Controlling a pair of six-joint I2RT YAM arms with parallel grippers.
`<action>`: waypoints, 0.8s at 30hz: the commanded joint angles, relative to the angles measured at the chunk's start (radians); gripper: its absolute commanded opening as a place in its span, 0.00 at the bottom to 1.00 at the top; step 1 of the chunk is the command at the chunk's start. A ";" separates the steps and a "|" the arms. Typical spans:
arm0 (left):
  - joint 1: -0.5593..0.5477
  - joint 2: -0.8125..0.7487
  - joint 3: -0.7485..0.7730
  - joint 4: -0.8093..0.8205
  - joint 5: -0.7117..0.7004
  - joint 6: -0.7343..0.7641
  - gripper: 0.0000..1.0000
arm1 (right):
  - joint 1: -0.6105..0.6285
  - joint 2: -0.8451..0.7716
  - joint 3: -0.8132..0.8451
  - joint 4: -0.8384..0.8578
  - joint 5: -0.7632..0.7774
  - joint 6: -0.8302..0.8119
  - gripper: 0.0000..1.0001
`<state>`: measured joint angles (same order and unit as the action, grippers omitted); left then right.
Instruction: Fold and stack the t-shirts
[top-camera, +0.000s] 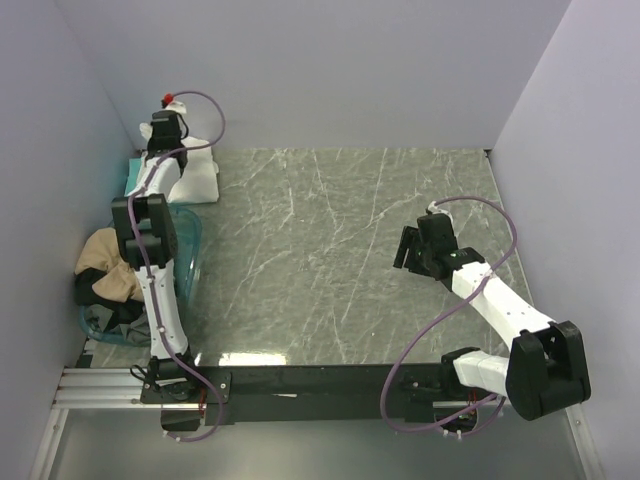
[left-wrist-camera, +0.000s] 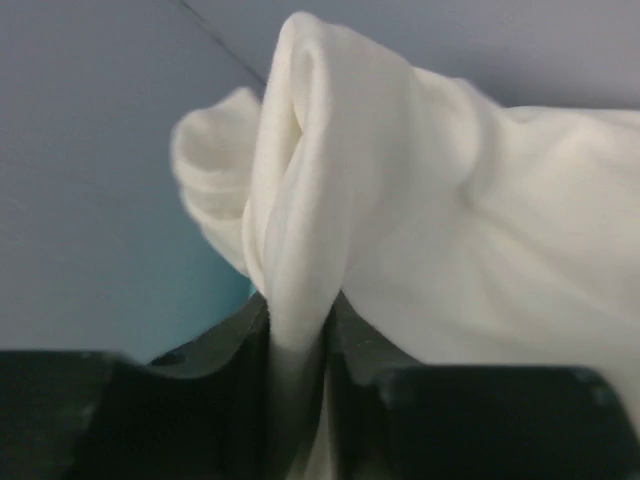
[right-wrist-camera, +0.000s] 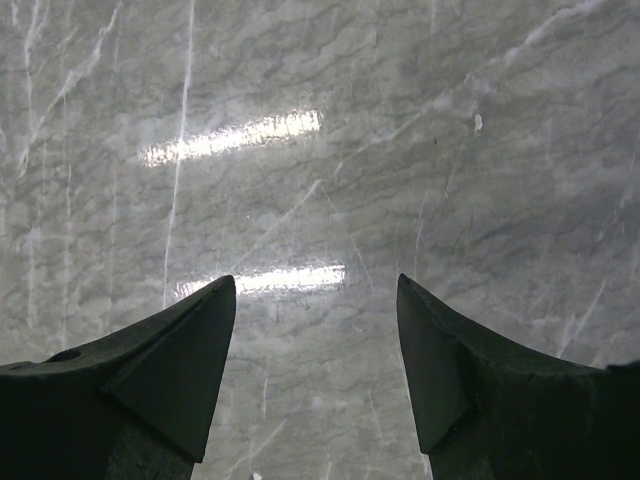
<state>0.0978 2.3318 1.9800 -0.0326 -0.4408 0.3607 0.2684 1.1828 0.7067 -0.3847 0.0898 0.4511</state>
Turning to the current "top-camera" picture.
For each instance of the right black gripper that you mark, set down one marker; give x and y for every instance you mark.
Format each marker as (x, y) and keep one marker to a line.
(410, 239)

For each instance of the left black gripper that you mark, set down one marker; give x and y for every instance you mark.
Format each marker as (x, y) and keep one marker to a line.
(152, 146)

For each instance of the white printed t shirt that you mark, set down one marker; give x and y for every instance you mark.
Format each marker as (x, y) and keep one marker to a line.
(199, 181)

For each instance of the beige t shirt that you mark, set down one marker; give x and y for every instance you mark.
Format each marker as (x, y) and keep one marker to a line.
(101, 253)

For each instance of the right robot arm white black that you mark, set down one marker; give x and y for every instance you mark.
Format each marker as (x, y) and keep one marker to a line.
(545, 369)

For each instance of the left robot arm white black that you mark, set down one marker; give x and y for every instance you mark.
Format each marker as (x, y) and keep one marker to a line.
(148, 243)

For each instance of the folded teal t shirt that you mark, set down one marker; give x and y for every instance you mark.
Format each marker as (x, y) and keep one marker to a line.
(135, 167)

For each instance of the clear blue plastic bin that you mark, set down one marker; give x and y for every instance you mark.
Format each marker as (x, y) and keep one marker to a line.
(188, 230)

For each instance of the grey t shirt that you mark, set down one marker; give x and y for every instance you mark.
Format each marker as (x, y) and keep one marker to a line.
(93, 319)

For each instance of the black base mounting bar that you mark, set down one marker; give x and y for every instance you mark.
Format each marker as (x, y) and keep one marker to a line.
(243, 394)

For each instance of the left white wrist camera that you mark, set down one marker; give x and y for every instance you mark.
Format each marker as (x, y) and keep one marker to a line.
(169, 102)

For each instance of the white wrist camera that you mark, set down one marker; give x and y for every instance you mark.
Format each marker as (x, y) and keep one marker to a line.
(433, 208)
(169, 102)

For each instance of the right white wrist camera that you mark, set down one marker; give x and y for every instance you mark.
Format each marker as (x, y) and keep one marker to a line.
(433, 208)

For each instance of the aluminium rail frame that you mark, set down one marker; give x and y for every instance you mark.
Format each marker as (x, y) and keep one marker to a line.
(99, 429)

